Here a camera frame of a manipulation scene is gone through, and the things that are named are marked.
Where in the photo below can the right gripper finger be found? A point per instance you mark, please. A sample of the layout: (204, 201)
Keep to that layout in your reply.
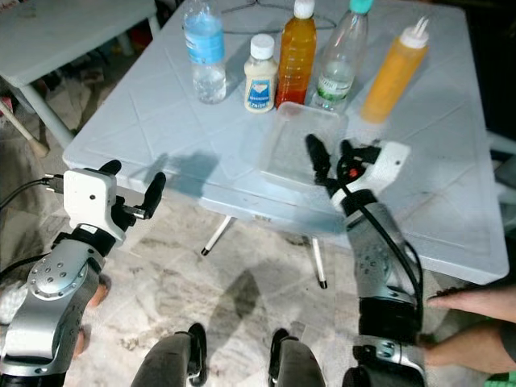
(320, 160)
(349, 161)

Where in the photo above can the clear plastic container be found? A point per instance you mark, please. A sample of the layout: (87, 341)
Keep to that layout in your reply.
(294, 149)

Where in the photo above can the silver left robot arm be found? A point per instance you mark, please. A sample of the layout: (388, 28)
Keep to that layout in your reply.
(52, 302)

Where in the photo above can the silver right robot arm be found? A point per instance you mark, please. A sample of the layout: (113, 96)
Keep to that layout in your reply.
(379, 266)

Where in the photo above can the person bare foot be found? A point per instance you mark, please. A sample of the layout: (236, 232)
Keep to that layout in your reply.
(97, 292)

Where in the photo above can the large white plastic table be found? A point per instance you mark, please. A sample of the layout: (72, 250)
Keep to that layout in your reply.
(435, 185)

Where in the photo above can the wooden stick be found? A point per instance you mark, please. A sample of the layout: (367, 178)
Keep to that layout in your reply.
(24, 129)

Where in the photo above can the small white sauce bottle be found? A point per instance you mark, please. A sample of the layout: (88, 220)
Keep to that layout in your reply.
(261, 85)

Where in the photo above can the yellow squeeze bottle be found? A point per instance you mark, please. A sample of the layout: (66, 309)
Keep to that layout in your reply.
(393, 76)

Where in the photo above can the clear bottle teal cap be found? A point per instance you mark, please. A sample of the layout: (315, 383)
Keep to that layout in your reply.
(340, 60)

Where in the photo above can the orange drink bottle white cap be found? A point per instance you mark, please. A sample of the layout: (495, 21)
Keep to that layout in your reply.
(296, 60)

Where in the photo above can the small white plastic table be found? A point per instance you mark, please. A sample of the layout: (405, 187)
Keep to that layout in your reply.
(64, 32)

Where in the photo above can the water bottle blue label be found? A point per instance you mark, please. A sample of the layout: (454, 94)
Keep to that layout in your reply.
(205, 56)

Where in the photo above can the robot left leg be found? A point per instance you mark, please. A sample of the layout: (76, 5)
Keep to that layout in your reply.
(165, 363)

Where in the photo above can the robot leg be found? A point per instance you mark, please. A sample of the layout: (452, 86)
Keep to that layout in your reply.
(165, 363)
(297, 367)

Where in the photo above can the person bare leg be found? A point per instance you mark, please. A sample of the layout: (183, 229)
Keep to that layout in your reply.
(476, 300)

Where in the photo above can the robot right leg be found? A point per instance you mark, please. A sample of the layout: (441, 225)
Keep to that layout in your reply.
(297, 367)

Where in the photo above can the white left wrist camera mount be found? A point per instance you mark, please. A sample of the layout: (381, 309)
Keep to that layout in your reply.
(87, 197)

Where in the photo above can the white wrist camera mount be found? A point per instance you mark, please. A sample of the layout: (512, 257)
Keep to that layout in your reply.
(391, 161)
(87, 197)

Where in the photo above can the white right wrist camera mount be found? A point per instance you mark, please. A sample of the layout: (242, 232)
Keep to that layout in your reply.
(391, 161)

